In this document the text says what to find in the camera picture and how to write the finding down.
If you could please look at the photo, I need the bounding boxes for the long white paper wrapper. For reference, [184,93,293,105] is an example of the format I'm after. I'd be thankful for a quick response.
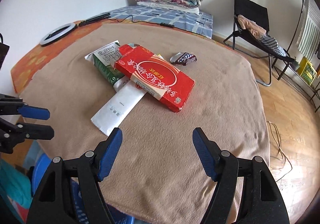
[91,81,146,136]

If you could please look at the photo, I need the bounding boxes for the red medicine box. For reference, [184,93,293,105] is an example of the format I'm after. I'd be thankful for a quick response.
[113,44,195,112]

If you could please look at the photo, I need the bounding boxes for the green white milk carton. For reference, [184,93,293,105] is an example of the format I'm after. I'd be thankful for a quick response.
[85,40,129,92]

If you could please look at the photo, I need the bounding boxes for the purple snack wrapper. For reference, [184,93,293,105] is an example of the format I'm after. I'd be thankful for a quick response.
[170,52,197,66]

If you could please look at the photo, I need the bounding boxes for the orange floral bedsheet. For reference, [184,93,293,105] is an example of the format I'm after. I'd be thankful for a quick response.
[10,19,118,94]

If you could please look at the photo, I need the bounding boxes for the teal cloth on floor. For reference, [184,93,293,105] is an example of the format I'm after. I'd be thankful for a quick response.
[1,159,33,209]

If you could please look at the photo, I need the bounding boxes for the black folding chair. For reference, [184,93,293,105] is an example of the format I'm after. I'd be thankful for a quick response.
[223,0,295,87]

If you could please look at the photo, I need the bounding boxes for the striped garment on chair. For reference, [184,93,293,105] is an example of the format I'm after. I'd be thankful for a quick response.
[259,35,287,57]

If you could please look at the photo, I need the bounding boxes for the yellow plastic crate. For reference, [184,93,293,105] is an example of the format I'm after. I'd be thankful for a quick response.
[297,57,317,86]

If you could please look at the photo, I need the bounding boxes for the blue plaid bedsheet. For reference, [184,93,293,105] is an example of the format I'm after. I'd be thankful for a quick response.
[109,5,213,38]

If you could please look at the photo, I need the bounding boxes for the peach cloth on chair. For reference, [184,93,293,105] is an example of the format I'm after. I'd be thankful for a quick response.
[237,15,267,40]

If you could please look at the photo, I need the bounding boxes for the green striped towel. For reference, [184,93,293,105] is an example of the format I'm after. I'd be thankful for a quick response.
[297,0,319,61]

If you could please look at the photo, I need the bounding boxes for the black clothes rack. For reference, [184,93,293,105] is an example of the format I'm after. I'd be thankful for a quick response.
[272,0,319,112]

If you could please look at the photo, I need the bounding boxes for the cables on floor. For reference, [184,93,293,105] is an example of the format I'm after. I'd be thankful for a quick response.
[266,120,293,183]

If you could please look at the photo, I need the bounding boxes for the white ring light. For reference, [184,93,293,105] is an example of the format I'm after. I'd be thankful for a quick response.
[39,23,76,47]

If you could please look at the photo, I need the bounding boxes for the black ring light stand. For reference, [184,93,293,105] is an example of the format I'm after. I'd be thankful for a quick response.
[78,12,110,27]

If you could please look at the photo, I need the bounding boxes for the black cable with remote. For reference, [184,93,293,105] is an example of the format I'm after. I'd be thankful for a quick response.
[109,14,176,29]

